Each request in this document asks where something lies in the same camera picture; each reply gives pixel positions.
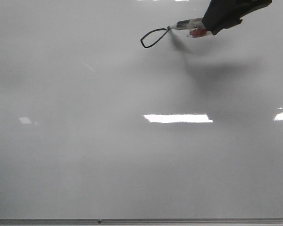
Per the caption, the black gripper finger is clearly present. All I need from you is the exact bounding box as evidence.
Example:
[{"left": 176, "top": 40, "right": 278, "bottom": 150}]
[{"left": 202, "top": 0, "right": 272, "bottom": 35}]

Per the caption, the black white whiteboard marker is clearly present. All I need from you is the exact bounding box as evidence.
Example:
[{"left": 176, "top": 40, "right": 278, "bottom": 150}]
[{"left": 166, "top": 18, "right": 213, "bottom": 38}]

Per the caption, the white whiteboard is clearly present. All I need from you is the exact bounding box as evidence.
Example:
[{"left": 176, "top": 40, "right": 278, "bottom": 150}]
[{"left": 0, "top": 0, "right": 283, "bottom": 219}]

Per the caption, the grey aluminium whiteboard frame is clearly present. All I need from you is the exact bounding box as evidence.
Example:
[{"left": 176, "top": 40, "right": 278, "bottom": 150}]
[{"left": 0, "top": 218, "right": 283, "bottom": 226}]

